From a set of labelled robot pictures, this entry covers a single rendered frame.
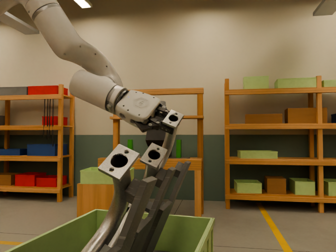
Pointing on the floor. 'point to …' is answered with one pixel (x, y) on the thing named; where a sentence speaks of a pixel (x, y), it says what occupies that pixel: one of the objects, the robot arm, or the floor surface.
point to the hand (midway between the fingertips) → (170, 123)
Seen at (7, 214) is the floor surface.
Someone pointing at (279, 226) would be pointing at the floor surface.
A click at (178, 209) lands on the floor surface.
